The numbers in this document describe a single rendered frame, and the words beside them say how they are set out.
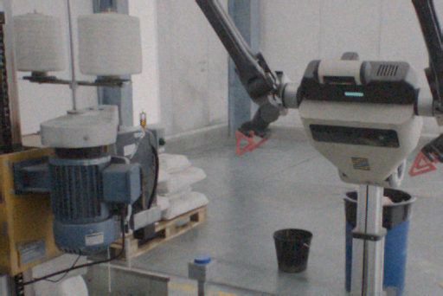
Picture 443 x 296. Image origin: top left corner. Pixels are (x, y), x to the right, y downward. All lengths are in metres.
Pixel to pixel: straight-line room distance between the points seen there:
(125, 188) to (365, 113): 0.80
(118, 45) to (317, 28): 8.67
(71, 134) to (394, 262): 2.82
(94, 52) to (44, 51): 0.22
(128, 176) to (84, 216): 0.15
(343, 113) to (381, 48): 7.93
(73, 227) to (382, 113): 0.97
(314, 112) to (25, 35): 0.88
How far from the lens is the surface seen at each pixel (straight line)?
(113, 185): 1.60
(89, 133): 1.57
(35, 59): 1.86
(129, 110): 7.86
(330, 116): 1.99
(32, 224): 1.76
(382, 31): 9.90
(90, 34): 1.69
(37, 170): 1.68
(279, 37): 10.52
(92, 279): 2.66
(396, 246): 4.00
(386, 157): 2.05
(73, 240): 1.64
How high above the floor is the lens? 1.62
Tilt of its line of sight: 12 degrees down
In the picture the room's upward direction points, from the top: 1 degrees clockwise
